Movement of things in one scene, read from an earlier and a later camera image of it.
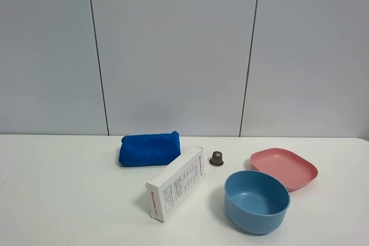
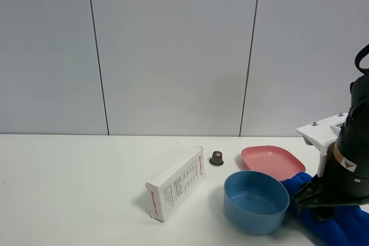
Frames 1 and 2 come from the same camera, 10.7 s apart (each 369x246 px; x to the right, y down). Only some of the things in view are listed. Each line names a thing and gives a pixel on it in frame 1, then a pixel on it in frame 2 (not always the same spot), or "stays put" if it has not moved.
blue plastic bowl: (255, 201) stays put
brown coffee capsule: (216, 159) stays put
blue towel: (143, 150) to (349, 226)
